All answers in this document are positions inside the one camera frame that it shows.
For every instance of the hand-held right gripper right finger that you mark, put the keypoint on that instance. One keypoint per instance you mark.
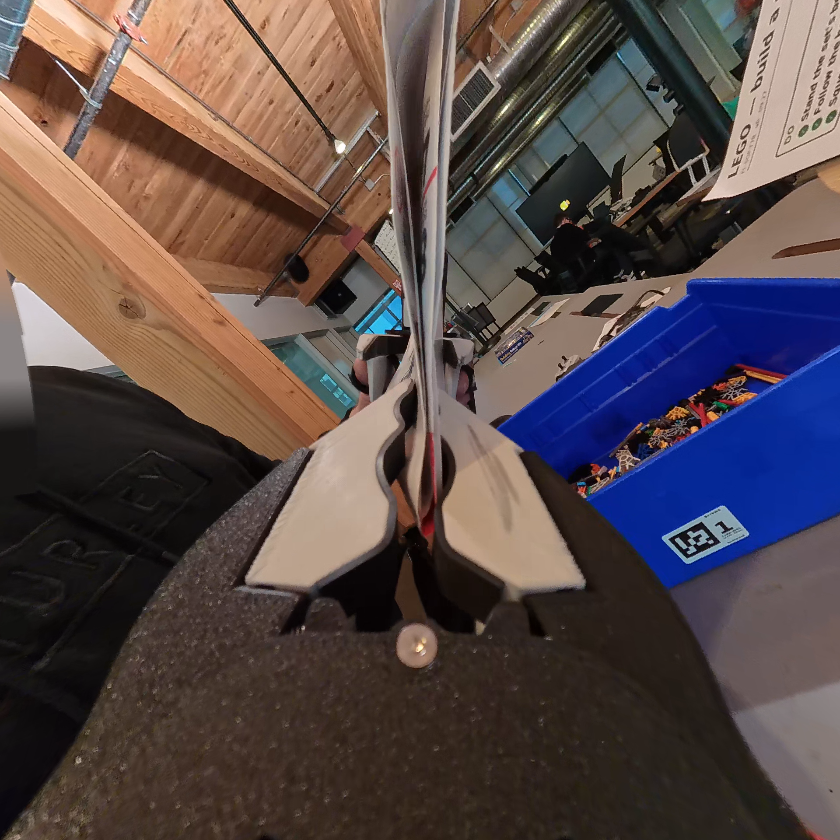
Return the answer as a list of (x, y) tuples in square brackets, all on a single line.
[(512, 518)]

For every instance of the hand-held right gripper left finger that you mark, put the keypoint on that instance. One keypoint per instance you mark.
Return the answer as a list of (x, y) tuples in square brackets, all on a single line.
[(328, 512)]

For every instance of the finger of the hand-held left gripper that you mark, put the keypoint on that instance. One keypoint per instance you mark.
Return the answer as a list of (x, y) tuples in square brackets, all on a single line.
[(384, 344), (459, 354)]

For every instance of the paper instruction sheet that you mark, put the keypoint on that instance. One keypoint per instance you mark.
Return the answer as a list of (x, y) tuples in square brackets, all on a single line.
[(420, 197)]

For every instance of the person's left hand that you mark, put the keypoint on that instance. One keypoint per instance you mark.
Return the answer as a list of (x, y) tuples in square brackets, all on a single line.
[(467, 392)]

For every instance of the small black toy parts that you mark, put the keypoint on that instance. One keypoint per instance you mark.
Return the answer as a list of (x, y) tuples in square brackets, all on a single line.
[(568, 367)]

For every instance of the black flat pad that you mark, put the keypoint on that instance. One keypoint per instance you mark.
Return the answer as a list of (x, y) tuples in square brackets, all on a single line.
[(597, 305)]

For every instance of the white printed leaflet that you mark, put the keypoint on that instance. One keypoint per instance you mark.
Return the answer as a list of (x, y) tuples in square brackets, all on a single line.
[(610, 334)]

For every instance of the pile of colourful toy pieces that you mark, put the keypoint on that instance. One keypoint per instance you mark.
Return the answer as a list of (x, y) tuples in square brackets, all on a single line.
[(689, 420)]

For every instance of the blue plastic bin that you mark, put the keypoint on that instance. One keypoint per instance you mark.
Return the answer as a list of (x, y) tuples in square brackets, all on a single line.
[(754, 492)]

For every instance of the white air vent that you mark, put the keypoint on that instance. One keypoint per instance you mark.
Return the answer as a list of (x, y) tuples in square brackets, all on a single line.
[(476, 98)]

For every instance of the white instruction sign board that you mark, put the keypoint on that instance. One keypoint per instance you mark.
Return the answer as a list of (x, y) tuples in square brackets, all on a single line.
[(787, 98)]

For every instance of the black wall monitor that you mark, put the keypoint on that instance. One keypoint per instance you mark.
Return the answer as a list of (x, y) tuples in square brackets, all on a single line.
[(564, 190)]

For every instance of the silver ventilation duct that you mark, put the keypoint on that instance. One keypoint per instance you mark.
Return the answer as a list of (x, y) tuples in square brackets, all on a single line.
[(538, 65)]

